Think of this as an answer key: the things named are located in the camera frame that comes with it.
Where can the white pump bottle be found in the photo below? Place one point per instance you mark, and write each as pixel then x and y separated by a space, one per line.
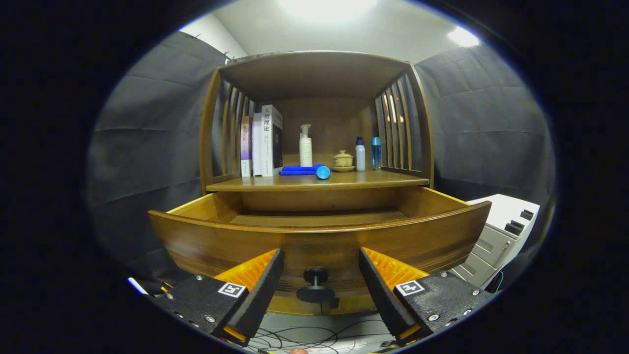
pixel 305 152

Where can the purple book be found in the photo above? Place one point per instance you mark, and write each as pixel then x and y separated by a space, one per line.
pixel 245 147

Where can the blue folded cloth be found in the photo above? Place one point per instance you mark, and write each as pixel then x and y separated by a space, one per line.
pixel 295 170

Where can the black drawer knob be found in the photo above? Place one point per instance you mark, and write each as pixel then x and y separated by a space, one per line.
pixel 315 294

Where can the white book with dark portrait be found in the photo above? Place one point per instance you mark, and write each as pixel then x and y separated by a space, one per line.
pixel 269 147

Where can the yellow saucer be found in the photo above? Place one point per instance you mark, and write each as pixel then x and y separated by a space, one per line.
pixel 342 169

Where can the round ceiling lamp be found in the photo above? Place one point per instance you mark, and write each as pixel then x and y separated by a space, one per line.
pixel 327 6

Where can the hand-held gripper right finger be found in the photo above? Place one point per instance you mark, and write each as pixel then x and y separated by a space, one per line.
pixel 381 300

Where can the rectangular ceiling lamp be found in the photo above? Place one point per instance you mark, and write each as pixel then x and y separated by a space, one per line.
pixel 463 37

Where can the white drawer unit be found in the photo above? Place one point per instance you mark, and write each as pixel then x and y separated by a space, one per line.
pixel 496 211

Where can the blue and white cosmetic tube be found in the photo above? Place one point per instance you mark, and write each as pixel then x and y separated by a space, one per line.
pixel 323 172

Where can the wooden countertop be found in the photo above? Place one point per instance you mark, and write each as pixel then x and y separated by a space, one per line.
pixel 363 181

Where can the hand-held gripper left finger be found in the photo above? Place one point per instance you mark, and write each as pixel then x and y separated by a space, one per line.
pixel 263 295

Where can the white bottle with blue cap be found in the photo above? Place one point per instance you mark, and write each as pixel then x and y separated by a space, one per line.
pixel 360 157

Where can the yellow lidded teacup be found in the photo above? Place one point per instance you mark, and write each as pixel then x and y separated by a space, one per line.
pixel 343 160

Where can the thin white book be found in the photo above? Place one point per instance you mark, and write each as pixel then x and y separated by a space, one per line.
pixel 257 147

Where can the clear blue bottle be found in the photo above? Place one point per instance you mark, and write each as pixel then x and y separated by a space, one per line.
pixel 376 155

